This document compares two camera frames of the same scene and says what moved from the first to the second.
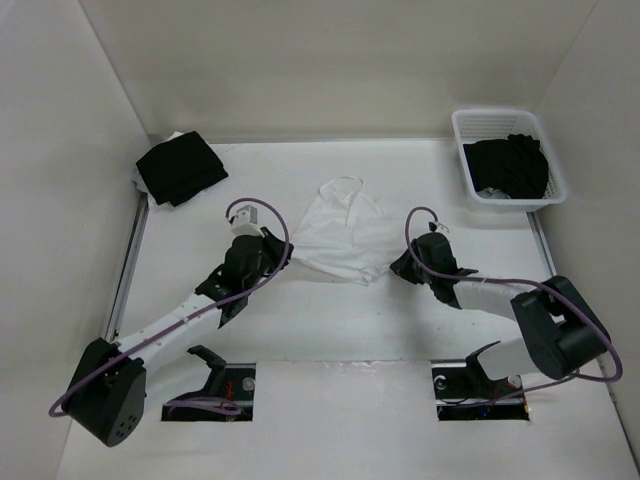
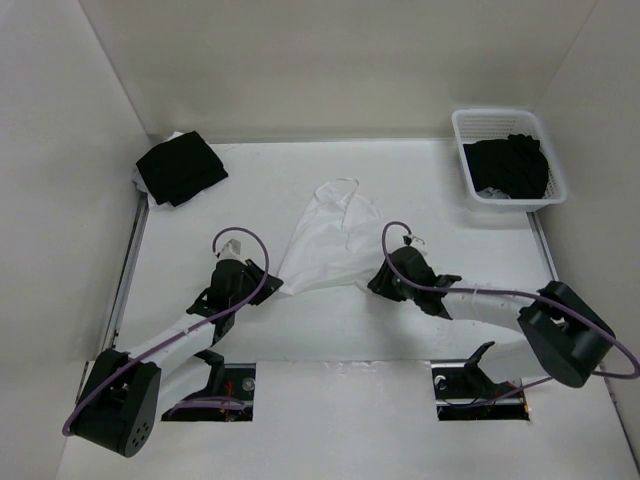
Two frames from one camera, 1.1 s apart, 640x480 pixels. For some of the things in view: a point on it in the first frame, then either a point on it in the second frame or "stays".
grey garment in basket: x=491 y=193 stays
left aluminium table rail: x=128 y=268 stays
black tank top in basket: x=515 y=167 stays
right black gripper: x=401 y=266 -> x=380 y=282
